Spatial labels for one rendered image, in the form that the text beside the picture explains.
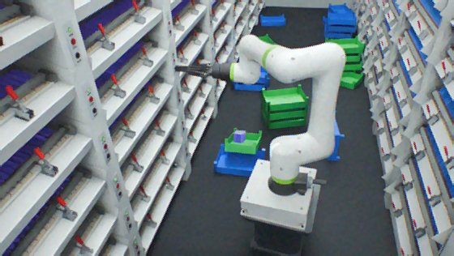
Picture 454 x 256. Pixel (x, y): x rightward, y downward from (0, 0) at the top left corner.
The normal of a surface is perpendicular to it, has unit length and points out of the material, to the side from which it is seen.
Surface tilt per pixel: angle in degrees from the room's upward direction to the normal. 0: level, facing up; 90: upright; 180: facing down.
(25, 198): 17
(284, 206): 2
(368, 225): 0
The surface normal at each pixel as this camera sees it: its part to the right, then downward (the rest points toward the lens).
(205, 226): -0.04, -0.81
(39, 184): 0.25, -0.74
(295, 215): -0.33, 0.56
